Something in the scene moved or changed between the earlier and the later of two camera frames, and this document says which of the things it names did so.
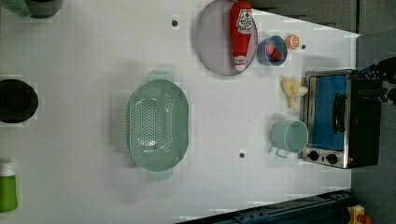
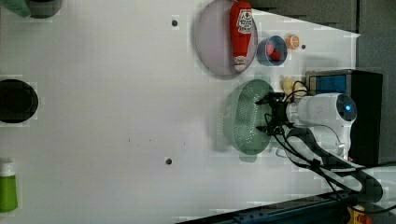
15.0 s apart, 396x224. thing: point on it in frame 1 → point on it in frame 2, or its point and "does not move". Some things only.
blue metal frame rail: (328, 208) does not move
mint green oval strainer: (159, 125) → (238, 115)
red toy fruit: (275, 55) does not move
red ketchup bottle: (240, 31) does not move
